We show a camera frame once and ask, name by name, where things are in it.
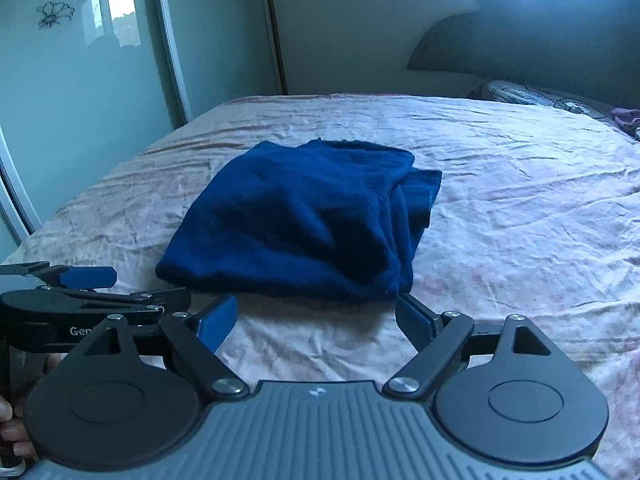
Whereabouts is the pink bed sheet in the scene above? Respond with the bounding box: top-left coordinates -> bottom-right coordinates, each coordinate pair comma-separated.
0,92 -> 640,480

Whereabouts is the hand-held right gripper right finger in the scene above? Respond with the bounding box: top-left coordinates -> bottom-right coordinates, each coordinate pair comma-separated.
383,291 -> 569,401

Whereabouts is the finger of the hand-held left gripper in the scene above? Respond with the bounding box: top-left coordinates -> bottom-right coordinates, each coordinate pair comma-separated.
0,261 -> 119,291
0,286 -> 194,319

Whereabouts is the glass wardrobe door flower print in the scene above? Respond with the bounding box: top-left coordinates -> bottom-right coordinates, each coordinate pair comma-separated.
0,0 -> 192,243
155,0 -> 287,127

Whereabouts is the dark scalloped headboard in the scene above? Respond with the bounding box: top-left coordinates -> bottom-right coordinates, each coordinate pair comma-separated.
407,0 -> 640,111

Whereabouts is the blue knit sweater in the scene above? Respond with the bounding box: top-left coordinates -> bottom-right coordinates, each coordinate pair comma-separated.
156,140 -> 444,304

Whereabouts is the patterned pillow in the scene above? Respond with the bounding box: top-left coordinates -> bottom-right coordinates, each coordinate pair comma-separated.
480,80 -> 617,116

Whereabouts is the person's left hand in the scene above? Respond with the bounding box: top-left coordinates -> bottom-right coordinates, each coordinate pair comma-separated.
0,395 -> 40,461

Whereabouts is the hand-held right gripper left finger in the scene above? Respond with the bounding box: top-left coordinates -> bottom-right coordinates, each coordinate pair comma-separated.
66,293 -> 250,402

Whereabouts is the purple cloth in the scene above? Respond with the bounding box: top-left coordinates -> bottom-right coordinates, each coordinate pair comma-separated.
610,107 -> 640,134

